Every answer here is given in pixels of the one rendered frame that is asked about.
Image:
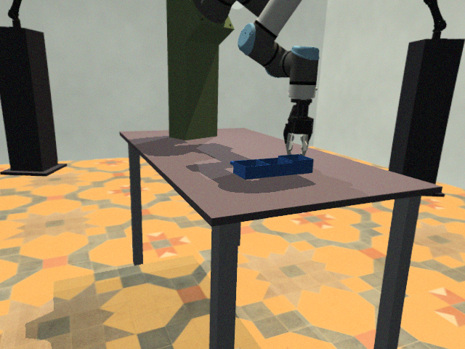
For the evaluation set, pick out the blue rack of bins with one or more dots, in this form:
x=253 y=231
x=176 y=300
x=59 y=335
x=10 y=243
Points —
x=283 y=165

